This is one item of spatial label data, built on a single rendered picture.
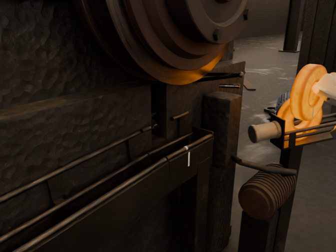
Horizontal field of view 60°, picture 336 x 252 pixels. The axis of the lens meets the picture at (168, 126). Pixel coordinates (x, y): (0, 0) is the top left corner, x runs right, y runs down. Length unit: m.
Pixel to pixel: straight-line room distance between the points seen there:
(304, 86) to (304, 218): 1.09
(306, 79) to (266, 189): 0.36
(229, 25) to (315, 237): 1.29
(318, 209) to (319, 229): 0.18
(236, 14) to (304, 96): 0.30
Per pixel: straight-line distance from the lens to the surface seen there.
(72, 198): 0.63
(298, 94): 0.84
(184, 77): 0.68
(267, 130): 0.99
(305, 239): 1.68
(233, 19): 0.67
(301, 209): 1.87
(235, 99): 0.90
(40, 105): 0.60
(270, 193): 0.98
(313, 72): 0.87
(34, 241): 0.55
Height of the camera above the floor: 1.03
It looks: 21 degrees down
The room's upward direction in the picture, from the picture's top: straight up
